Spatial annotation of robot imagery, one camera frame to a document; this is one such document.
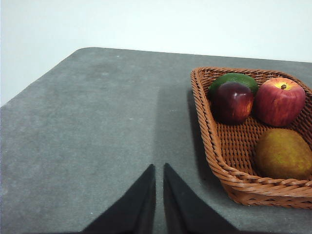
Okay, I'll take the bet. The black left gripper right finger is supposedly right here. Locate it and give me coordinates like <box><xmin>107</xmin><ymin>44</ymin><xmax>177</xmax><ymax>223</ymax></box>
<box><xmin>162</xmin><ymin>162</ymin><xmax>241</xmax><ymax>234</ymax></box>

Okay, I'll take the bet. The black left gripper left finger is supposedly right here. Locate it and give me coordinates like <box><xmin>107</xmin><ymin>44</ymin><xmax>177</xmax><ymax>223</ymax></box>
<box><xmin>81</xmin><ymin>163</ymin><xmax>156</xmax><ymax>234</ymax></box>

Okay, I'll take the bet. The orange-yellow oval fruit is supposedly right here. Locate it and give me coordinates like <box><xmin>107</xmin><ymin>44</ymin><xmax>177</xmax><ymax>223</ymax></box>
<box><xmin>254</xmin><ymin>128</ymin><xmax>312</xmax><ymax>181</ymax></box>

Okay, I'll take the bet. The brown wicker basket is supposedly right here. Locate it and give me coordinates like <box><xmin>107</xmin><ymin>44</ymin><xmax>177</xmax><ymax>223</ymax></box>
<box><xmin>190</xmin><ymin>67</ymin><xmax>312</xmax><ymax>210</ymax></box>

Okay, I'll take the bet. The dark red apple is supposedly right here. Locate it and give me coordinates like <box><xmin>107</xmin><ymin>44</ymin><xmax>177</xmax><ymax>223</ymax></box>
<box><xmin>211</xmin><ymin>81</ymin><xmax>254</xmax><ymax>125</ymax></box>

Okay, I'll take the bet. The green avocado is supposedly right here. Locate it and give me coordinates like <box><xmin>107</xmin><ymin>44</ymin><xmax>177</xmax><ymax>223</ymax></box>
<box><xmin>208</xmin><ymin>73</ymin><xmax>259</xmax><ymax>98</ymax></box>

